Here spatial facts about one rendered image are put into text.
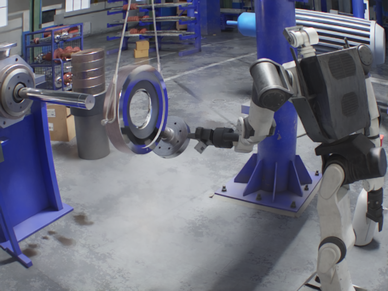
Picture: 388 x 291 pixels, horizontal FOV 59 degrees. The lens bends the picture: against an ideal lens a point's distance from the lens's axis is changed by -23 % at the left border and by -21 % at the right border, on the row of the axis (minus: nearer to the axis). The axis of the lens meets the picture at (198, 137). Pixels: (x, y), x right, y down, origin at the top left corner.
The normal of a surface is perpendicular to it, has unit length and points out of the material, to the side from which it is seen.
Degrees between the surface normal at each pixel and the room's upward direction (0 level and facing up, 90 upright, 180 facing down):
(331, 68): 71
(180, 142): 49
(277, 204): 0
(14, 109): 90
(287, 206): 0
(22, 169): 90
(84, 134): 90
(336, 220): 90
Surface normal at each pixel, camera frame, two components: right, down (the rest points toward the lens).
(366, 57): 0.24, 0.02
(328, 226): -0.67, 0.27
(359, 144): 0.27, -0.77
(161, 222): -0.02, -0.94
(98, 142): 0.55, 0.28
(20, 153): 0.85, 0.17
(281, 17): 0.07, 0.35
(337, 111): 0.30, 0.27
